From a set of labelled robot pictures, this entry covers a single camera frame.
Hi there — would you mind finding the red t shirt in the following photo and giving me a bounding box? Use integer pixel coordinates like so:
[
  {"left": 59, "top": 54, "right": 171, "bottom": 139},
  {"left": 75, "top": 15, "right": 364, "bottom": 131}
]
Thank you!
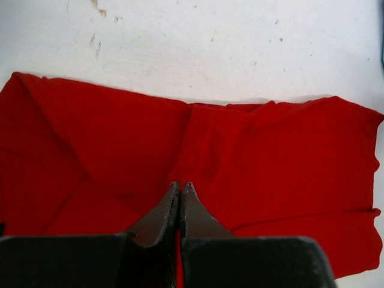
[{"left": 1, "top": 73, "right": 383, "bottom": 278}]

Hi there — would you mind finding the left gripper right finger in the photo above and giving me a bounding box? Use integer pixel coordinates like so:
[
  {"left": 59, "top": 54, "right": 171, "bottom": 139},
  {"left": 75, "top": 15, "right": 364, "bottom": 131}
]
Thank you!
[{"left": 180, "top": 182, "right": 336, "bottom": 288}]

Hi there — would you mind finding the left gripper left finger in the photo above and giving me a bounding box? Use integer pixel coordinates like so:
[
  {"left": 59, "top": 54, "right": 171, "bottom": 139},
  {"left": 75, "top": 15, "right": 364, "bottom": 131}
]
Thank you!
[{"left": 1, "top": 182, "right": 180, "bottom": 287}]

